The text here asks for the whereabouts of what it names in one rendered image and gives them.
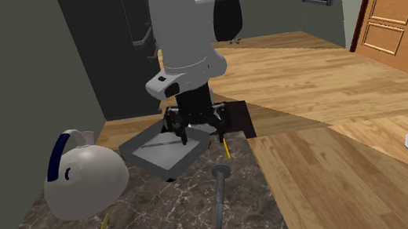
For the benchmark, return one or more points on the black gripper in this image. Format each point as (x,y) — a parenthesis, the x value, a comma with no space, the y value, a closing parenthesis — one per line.
(194,101)

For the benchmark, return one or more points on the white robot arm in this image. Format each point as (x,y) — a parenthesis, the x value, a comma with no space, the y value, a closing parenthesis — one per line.
(182,28)

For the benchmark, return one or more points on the short yellow pencil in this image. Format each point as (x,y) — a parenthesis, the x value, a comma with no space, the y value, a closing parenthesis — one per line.
(227,150)

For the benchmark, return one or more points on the dark robot stand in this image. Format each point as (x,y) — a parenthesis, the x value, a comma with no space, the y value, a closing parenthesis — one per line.
(241,119)

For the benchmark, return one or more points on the grey square tray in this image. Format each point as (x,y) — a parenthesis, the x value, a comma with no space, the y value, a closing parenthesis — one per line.
(166,155)

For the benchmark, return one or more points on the grey screw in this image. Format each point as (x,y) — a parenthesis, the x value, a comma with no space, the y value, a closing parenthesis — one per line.
(220,197)

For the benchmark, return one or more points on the tall dark cabinet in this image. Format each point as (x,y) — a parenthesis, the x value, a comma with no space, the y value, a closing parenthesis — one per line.
(112,51)

